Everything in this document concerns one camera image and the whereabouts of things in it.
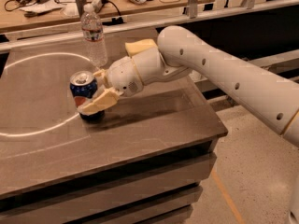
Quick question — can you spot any yellow sponge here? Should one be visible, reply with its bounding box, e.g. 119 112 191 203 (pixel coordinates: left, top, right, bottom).
125 39 157 57

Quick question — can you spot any black tool with cable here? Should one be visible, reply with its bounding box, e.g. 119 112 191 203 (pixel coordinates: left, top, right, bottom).
4 0 49 12

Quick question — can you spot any metal rail frame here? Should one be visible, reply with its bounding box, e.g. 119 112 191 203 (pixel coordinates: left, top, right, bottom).
0 0 299 53

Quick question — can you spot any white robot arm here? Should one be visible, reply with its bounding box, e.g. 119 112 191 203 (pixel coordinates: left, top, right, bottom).
78 26 299 147

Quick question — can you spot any grey counter cabinet with drawers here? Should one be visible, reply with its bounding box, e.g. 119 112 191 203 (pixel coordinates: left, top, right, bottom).
0 38 227 224

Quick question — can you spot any clear plastic water bottle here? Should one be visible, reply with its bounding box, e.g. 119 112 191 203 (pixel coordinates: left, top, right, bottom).
80 4 107 67

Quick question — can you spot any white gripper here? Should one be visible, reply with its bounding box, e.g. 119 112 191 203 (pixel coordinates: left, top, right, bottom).
78 56 144 116

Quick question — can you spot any blue pepsi can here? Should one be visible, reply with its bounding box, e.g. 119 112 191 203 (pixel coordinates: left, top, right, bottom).
70 71 105 122

